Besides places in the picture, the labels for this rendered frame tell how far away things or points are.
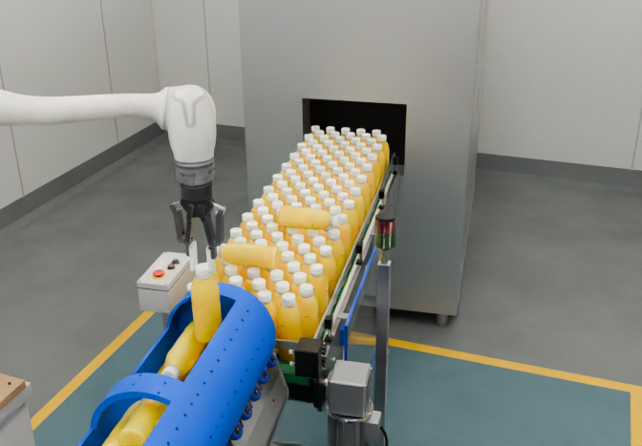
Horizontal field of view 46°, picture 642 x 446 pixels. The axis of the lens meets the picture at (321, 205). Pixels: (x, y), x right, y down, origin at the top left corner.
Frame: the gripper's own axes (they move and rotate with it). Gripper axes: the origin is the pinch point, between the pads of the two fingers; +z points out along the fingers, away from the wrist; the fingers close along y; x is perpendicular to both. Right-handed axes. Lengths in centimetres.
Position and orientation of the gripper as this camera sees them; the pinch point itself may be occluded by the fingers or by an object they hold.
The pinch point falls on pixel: (202, 257)
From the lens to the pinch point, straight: 186.6
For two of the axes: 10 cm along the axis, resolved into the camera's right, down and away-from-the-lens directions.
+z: 0.1, 9.1, 4.1
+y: 9.7, 0.9, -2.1
